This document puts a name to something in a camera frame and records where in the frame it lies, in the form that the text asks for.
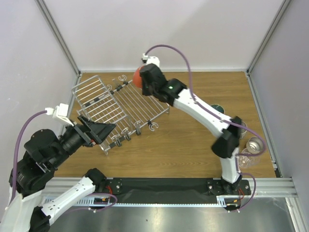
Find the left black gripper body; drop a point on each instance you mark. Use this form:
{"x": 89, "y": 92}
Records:
{"x": 75, "y": 137}

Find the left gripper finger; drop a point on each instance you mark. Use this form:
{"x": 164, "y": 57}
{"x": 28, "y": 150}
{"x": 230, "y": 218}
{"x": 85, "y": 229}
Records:
{"x": 87, "y": 125}
{"x": 100, "y": 131}

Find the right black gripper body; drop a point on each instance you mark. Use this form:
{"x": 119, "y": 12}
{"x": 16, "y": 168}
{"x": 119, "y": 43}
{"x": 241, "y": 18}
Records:
{"x": 147, "y": 79}

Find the orange mug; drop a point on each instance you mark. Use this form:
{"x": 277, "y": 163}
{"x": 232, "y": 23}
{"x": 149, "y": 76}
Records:
{"x": 137, "y": 80}

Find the teal ceramic mug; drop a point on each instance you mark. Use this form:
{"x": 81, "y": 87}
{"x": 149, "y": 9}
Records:
{"x": 218, "y": 107}

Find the clear faceted glass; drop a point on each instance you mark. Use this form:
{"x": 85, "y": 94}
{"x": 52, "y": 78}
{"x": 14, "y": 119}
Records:
{"x": 248, "y": 161}

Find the grey striped round mug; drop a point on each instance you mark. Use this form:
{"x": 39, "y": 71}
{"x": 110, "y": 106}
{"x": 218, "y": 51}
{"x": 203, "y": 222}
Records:
{"x": 243, "y": 130}

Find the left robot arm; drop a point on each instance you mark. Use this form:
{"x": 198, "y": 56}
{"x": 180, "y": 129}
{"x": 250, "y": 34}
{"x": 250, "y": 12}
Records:
{"x": 45, "y": 152}

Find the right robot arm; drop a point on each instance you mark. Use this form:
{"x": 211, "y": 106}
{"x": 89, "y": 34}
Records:
{"x": 225, "y": 129}

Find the steel tumbler cup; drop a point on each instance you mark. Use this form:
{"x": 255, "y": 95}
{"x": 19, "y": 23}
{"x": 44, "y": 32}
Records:
{"x": 255, "y": 145}

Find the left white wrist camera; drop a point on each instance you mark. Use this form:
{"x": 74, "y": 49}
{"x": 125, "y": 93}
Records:
{"x": 60, "y": 114}

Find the silver wire dish rack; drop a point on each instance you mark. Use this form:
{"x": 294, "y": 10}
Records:
{"x": 120, "y": 103}

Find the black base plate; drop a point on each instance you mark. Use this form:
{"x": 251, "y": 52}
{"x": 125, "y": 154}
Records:
{"x": 174, "y": 189}

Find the white cable duct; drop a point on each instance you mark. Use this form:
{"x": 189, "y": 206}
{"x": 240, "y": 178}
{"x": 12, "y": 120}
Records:
{"x": 103, "y": 201}

